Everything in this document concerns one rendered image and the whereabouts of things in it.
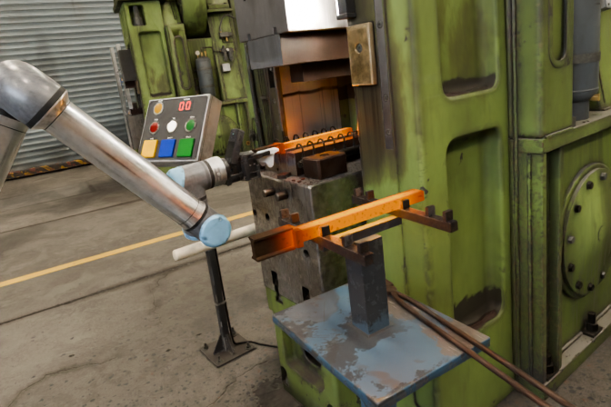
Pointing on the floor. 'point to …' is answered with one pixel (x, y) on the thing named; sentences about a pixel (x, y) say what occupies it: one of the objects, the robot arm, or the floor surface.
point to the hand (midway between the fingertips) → (273, 147)
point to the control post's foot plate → (217, 354)
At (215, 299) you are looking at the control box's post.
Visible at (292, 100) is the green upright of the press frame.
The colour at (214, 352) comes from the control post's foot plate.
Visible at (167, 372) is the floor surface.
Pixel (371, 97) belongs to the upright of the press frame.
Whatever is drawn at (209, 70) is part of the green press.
